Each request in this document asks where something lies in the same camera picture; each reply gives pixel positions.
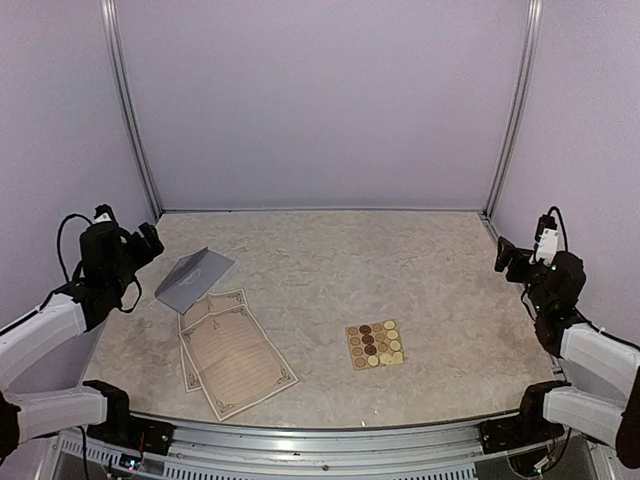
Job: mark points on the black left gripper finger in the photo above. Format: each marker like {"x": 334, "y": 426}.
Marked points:
{"x": 148, "y": 231}
{"x": 154, "y": 248}

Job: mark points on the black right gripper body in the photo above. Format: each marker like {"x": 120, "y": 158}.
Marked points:
{"x": 515, "y": 274}

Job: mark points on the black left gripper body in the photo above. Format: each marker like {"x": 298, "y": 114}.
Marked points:
{"x": 126, "y": 270}

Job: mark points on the beige lined letter paper top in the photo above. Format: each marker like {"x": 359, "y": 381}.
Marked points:
{"x": 236, "y": 364}

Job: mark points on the beige lined letter paper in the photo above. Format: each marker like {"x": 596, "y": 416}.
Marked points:
{"x": 236, "y": 364}
{"x": 210, "y": 303}

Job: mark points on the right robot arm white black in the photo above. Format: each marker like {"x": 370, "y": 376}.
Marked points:
{"x": 553, "y": 284}

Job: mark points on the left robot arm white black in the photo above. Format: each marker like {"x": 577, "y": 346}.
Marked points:
{"x": 110, "y": 260}

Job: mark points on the grey envelope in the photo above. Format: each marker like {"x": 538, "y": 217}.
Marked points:
{"x": 190, "y": 278}

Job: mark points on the beige lined letter paper lower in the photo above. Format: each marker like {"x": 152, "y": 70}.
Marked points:
{"x": 210, "y": 303}

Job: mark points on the brown sticker sheet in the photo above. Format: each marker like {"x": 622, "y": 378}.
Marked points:
{"x": 375, "y": 345}

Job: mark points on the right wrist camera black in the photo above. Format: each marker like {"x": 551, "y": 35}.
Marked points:
{"x": 546, "y": 241}

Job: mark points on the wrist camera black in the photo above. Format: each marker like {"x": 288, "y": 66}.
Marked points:
{"x": 104, "y": 214}
{"x": 546, "y": 241}

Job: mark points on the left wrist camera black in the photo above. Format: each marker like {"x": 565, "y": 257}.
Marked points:
{"x": 104, "y": 214}

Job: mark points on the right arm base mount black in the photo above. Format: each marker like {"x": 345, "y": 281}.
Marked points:
{"x": 527, "y": 427}

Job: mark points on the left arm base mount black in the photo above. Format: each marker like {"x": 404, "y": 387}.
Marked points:
{"x": 123, "y": 429}

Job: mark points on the front aluminium rail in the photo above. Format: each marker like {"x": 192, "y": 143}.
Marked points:
{"x": 215, "y": 451}

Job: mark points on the left aluminium frame post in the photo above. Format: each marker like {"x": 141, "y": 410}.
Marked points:
{"x": 109, "y": 14}

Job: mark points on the aluminium frame post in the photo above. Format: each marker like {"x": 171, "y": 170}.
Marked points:
{"x": 517, "y": 107}
{"x": 109, "y": 14}

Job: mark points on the right aluminium frame post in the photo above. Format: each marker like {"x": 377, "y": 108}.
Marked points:
{"x": 517, "y": 107}

